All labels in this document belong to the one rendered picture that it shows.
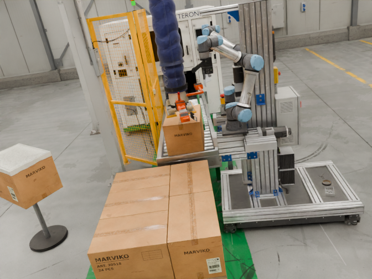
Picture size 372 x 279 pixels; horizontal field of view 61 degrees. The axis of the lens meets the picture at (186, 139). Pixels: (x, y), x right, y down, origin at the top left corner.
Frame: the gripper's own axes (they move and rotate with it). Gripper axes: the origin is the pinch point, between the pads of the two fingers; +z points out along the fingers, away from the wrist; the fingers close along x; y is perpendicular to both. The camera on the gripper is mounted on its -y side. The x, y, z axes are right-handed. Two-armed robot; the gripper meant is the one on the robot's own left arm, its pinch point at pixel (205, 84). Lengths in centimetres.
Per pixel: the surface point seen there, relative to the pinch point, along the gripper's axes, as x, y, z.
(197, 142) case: 73, -20, 80
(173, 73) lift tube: 55, -31, -1
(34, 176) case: 3, -166, 65
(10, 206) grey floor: 91, -282, 152
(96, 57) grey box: 126, -127, -16
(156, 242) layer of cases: -57, -47, 98
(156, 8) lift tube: 54, -35, -58
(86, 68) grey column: 128, -143, -5
